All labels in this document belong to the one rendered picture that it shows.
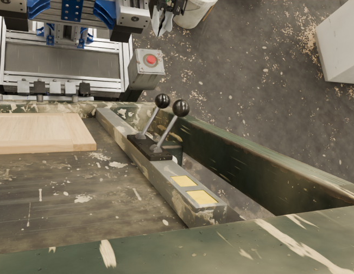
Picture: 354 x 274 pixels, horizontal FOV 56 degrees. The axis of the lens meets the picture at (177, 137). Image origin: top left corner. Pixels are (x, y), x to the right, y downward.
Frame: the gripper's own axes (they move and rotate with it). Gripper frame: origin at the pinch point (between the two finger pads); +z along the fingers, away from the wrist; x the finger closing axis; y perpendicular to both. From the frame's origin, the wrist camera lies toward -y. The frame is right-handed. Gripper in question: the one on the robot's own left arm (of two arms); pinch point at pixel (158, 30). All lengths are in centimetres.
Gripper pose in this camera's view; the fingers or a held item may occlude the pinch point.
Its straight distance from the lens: 102.7
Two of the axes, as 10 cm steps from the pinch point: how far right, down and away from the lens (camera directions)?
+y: 2.2, 7.0, -6.8
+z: -2.6, 7.1, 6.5
